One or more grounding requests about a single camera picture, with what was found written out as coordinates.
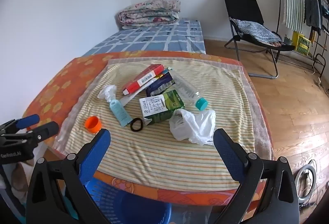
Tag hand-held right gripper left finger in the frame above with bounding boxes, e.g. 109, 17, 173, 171
26, 128, 111, 224

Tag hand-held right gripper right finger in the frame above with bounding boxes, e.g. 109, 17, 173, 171
213, 128, 301, 224

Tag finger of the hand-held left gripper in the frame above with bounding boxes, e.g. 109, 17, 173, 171
24, 121, 59, 146
0, 114, 40, 137

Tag red cardboard box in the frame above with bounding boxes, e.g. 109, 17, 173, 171
122, 64, 165, 94

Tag purple snack packet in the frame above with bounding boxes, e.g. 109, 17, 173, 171
146, 71, 176, 97

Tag orange bottle cap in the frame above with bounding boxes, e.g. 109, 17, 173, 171
85, 116, 102, 134

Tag white plastic bag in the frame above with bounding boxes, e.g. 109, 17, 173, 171
169, 109, 216, 146

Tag teal cream tube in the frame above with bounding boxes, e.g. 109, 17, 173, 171
109, 99, 131, 127

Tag striped yellow towel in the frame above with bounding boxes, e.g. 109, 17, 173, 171
53, 57, 274, 191

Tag crumpled white wrapper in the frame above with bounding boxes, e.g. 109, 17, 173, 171
97, 85, 117, 102

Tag blue plastic basket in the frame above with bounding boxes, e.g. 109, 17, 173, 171
64, 178, 172, 224

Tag clear bottle with teal cap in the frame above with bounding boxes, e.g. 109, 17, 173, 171
171, 70, 209, 111

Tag green and white milk carton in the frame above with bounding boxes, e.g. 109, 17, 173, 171
139, 89, 185, 126

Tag striped chair cushion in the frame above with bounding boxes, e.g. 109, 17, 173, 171
229, 18, 283, 47

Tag yellow and green crate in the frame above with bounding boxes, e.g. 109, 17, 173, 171
292, 31, 311, 56

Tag blue plaid bed sheet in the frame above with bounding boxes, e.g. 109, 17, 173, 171
81, 18, 206, 58

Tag black folding chair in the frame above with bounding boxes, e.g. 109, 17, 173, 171
222, 0, 296, 78

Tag folded floral quilt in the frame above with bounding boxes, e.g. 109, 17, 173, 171
118, 0, 181, 30

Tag black clothes drying rack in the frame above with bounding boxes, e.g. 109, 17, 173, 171
276, 0, 329, 78

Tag hanging dark jacket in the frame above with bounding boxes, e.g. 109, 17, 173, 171
304, 0, 323, 35

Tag hanging teal garment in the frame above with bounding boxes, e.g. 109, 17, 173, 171
320, 0, 329, 31

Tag black hair tie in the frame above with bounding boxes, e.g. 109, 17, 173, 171
129, 117, 144, 132

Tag white ring light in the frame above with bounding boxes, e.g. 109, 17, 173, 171
295, 160, 318, 204

